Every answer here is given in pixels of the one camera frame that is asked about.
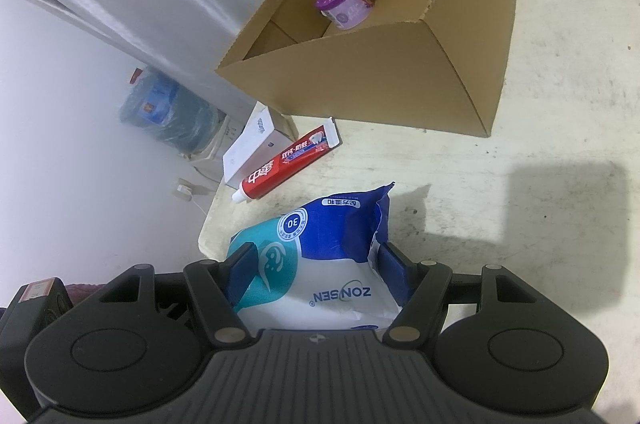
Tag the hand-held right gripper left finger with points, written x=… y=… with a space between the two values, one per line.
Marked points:
x=245 y=270

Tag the red toothpaste tube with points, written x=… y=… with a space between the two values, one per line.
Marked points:
x=280 y=169

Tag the pink cloth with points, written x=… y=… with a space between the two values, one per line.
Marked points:
x=82 y=291

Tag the brown cardboard box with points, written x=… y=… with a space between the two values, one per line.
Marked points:
x=375 y=74

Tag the white table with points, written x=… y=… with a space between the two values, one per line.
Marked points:
x=550 y=104

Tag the purple air freshener jar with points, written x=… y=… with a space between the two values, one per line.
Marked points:
x=345 y=4

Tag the teal blue wet wipes pack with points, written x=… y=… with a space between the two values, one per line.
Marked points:
x=325 y=284

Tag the red wall tag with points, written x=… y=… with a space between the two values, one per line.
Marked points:
x=136 y=75

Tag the white water dispenser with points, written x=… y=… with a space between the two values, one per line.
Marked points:
x=220 y=140

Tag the blue water bottle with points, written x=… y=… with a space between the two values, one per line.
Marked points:
x=165 y=109

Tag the white wall charger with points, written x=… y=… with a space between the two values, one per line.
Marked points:
x=184 y=190

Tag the white rectangular box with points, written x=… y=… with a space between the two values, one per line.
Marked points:
x=245 y=154

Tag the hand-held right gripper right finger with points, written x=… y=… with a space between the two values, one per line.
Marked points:
x=395 y=274

